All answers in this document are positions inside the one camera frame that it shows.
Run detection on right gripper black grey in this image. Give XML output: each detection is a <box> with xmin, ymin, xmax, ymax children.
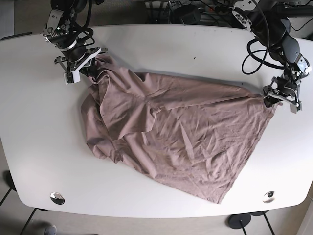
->
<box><xmin>54</xmin><ymin>47</ymin><xmax>107</xmax><ymax>73</ymax></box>

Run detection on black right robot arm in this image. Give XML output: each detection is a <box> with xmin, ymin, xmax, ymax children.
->
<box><xmin>43</xmin><ymin>0</ymin><xmax>103</xmax><ymax>75</ymax></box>

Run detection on left silver table grommet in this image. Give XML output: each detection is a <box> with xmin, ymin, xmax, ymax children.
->
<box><xmin>50</xmin><ymin>192</ymin><xmax>65</xmax><ymax>205</ymax></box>

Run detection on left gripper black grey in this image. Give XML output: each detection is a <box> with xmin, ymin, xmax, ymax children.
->
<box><xmin>263</xmin><ymin>77</ymin><xmax>302</xmax><ymax>113</ymax></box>

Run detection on silver table grommet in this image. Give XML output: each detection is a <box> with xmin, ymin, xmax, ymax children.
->
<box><xmin>262</xmin><ymin>191</ymin><xmax>276</xmax><ymax>204</ymax></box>
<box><xmin>50</xmin><ymin>192</ymin><xmax>65</xmax><ymax>205</ymax></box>

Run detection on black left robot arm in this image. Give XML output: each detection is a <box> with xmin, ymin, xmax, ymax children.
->
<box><xmin>231</xmin><ymin>0</ymin><xmax>313</xmax><ymax>113</ymax></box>

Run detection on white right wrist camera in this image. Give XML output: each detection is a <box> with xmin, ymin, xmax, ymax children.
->
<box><xmin>64</xmin><ymin>70</ymin><xmax>81</xmax><ymax>85</ymax></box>

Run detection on pink mauve T-shirt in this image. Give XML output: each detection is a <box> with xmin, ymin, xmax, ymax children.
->
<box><xmin>81</xmin><ymin>55</ymin><xmax>276</xmax><ymax>204</ymax></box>

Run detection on black round stand base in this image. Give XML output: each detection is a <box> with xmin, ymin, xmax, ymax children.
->
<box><xmin>227</xmin><ymin>213</ymin><xmax>251</xmax><ymax>230</ymax></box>

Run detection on black box under table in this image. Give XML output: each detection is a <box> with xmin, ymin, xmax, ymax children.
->
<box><xmin>170</xmin><ymin>5</ymin><xmax>201</xmax><ymax>25</ymax></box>

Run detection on right silver table grommet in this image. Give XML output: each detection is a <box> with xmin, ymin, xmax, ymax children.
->
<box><xmin>262</xmin><ymin>191</ymin><xmax>276</xmax><ymax>204</ymax></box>

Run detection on grey shoe on floor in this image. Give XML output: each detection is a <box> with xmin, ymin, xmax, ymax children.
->
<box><xmin>44</xmin><ymin>225</ymin><xmax>57</xmax><ymax>235</ymax></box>

